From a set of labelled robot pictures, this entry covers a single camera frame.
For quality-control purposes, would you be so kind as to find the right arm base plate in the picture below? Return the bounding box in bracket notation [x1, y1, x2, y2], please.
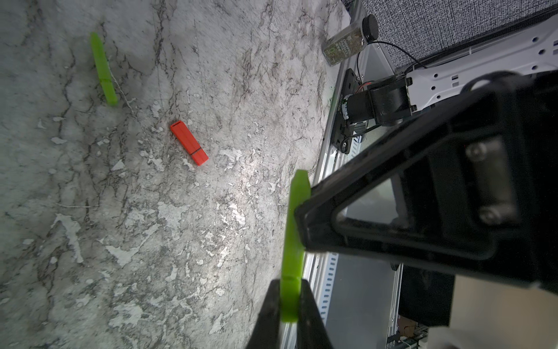
[330, 68, 360, 154]

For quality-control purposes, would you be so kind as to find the grey jar with black lid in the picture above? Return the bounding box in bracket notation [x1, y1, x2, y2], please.
[321, 15, 379, 66]

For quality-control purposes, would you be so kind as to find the red usb drive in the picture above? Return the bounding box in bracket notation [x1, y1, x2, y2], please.
[170, 121, 209, 166]

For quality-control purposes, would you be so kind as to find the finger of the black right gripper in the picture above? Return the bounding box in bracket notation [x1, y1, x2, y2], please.
[294, 72, 557, 292]

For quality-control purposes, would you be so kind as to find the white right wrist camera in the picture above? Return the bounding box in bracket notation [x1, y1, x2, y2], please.
[427, 276, 557, 348]

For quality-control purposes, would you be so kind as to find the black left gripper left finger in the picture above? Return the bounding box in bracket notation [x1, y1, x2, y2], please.
[246, 279, 280, 349]

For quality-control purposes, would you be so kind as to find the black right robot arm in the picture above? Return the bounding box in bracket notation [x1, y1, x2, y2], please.
[294, 15, 557, 292]

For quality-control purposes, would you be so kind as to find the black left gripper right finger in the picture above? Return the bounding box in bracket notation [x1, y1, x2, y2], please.
[296, 279, 334, 349]

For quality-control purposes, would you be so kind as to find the green usb drive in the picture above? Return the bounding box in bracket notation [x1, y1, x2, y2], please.
[280, 170, 311, 323]
[90, 32, 118, 106]

